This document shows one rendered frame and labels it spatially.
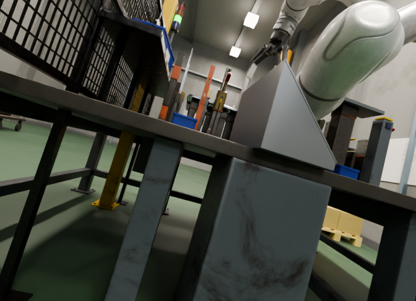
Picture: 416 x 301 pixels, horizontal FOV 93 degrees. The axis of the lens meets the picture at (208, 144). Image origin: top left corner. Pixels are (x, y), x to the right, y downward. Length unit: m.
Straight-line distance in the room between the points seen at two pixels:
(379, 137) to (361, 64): 0.92
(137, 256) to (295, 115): 0.56
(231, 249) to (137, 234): 0.26
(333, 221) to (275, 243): 3.15
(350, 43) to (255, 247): 0.54
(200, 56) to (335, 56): 11.27
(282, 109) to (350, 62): 0.18
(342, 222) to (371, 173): 2.43
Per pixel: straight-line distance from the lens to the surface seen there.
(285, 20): 1.04
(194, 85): 11.14
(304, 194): 0.62
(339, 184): 0.69
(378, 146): 1.49
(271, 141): 0.52
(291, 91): 0.57
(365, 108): 1.40
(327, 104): 0.73
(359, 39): 0.59
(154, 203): 0.58
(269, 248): 0.61
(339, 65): 0.61
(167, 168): 0.57
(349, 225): 3.90
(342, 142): 1.32
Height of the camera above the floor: 0.64
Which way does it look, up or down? 4 degrees up
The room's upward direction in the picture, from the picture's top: 16 degrees clockwise
